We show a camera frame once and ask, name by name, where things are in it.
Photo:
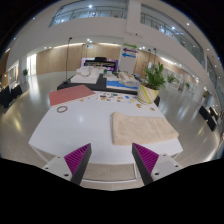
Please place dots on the black chairs group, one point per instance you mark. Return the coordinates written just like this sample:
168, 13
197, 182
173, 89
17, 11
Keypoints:
8, 95
208, 118

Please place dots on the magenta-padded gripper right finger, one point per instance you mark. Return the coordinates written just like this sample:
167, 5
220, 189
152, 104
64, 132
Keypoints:
146, 158

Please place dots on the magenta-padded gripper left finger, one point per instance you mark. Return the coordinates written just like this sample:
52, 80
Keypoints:
77, 159

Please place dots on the tall black pole lamp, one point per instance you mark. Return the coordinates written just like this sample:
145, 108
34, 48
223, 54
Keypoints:
67, 63

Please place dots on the flat red rectangular mat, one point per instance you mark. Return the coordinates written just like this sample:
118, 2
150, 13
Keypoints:
70, 94

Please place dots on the blue and white model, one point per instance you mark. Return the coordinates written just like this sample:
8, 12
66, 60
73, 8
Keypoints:
121, 83

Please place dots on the distant green potted plant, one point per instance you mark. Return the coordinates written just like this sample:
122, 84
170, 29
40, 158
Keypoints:
171, 78
25, 72

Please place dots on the white architectural model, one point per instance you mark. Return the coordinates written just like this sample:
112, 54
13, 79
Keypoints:
85, 76

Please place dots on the small wooden piece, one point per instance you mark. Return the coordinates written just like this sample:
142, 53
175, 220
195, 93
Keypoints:
152, 108
139, 105

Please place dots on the potted plant in striped pot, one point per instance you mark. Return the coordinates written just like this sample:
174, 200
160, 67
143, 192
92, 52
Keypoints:
146, 92

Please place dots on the black piano with purple screen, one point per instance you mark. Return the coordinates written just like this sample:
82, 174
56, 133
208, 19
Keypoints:
100, 62

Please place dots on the black draped display table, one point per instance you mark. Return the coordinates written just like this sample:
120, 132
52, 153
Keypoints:
100, 85

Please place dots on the white sign with arrows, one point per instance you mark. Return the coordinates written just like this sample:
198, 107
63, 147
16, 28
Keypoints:
128, 58

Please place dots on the beige terry towel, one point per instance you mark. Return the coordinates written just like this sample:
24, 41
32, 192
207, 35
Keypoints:
141, 129

